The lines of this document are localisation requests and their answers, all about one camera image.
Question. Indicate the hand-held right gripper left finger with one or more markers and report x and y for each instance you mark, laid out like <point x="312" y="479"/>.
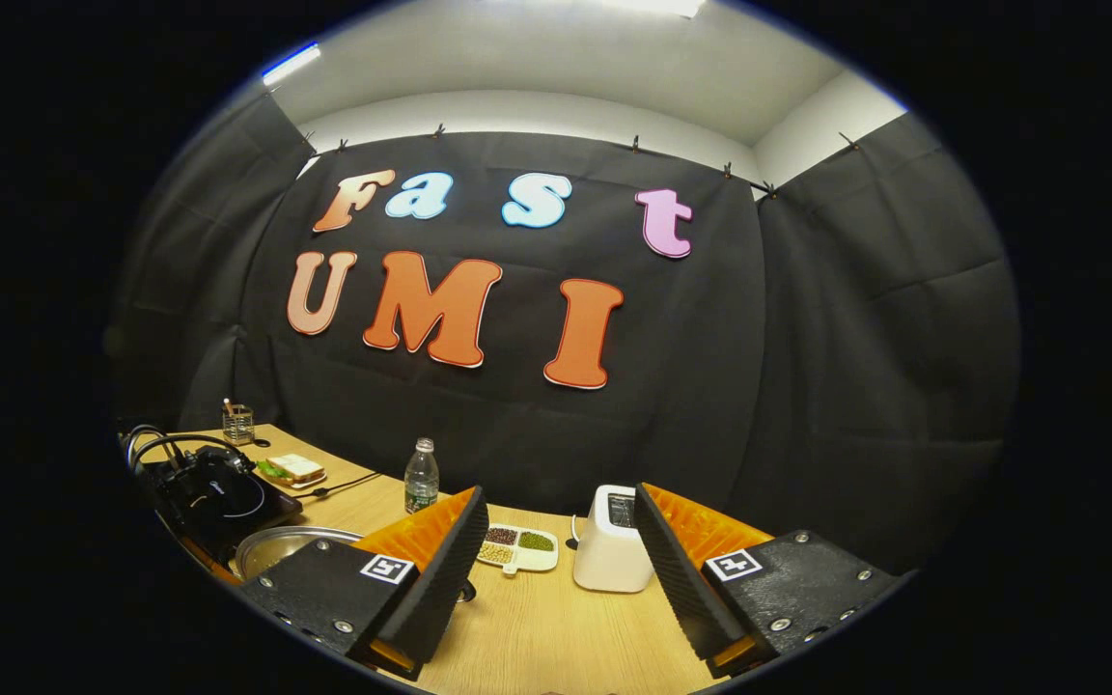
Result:
<point x="440" y="579"/>

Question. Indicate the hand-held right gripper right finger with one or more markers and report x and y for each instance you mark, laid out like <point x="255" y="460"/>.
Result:
<point x="677" y="579"/>

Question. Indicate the steel pot with soybeans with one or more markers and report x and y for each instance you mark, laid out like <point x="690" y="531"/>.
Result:
<point x="286" y="545"/>

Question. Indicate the black induction cooktop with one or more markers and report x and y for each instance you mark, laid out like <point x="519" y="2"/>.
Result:
<point x="218" y="502"/>

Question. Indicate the white toaster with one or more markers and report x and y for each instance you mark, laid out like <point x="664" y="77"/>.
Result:
<point x="606" y="550"/>

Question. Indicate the white divided dish of beans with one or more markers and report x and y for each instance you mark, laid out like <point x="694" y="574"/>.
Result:
<point x="517" y="550"/>

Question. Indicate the clear plastic water bottle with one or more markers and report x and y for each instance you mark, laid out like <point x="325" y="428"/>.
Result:
<point x="421" y="483"/>

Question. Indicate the sandwich on small plate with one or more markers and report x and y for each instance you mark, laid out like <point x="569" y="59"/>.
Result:
<point x="293" y="469"/>

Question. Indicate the row of black clips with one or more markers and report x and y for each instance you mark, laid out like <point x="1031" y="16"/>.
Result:
<point x="635" y="143"/>

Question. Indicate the narrow ceiling light panel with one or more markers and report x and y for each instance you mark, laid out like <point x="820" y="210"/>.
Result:
<point x="291" y="64"/>

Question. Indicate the large ceiling light panel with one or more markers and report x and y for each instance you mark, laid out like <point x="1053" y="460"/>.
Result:
<point x="657" y="6"/>

